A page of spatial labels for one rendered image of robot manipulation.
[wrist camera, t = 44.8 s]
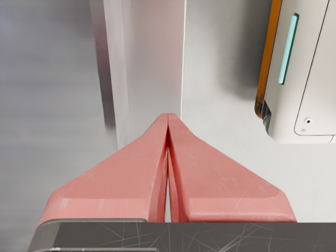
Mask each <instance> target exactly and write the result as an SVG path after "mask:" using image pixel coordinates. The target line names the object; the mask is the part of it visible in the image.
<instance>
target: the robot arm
mask: <svg viewBox="0 0 336 252"><path fill-rule="evenodd" d="M167 187H169V203H170V220H171V222H165V220H166V204H167ZM27 252H336V222H297V219H296V217H295V214H294V212H293V209H292V207H291V205H290V202H289V200H288V198H287V196H286V194H285V193H284V192H283V191H282V190H281V189H279V188H277V187H276V186H274V185H273V184H271V183H270V182H268V181H266V180H265V179H263V178H262V177H260V176H258V175H257V174H255V173H254V172H252V171H251V170H249V169H247V168H246V167H244V166H243V165H241V164H239V163H238V162H236V161H235V160H233V159H232V158H230V157H228V156H227V155H225V154H224V153H222V152H221V151H219V150H217V149H216V148H214V147H213V146H211V145H209V144H208V143H206V142H205V141H203V140H202V139H200V138H198V137H197V136H196V135H194V134H193V133H192V132H191V131H190V129H189V128H188V127H187V126H186V125H185V124H184V123H183V122H182V120H181V119H180V118H179V117H178V116H177V115H176V114H175V113H168V114H167V113H162V114H160V115H159V116H158V117H157V119H156V120H155V121H154V122H153V123H152V124H151V125H150V127H149V128H148V129H147V130H146V131H145V132H144V133H143V134H142V135H141V136H140V137H138V138H137V139H135V140H134V141H132V142H131V143H129V144H127V145H126V146H124V147H123V148H121V149H120V150H118V151H116V152H115V153H113V154H112V155H110V156H109V157H107V158H105V159H104V160H102V161H101V162H99V163H98V164H96V165H94V166H93V167H91V168H90V169H88V170H87V171H85V172H83V173H82V174H80V175H79V176H77V177H76V178H74V179H72V180H71V181H69V182H68V183H66V184H65V185H63V186H61V187H60V188H58V189H57V190H55V191H54V192H53V193H52V194H51V196H50V197H49V199H48V201H47V203H46V206H45V208H44V211H43V213H42V216H41V218H40V220H39V223H38V225H37V228H36V230H35V233H34V235H33V238H32V240H31V242H30V245H29V247H28V250H27Z"/></svg>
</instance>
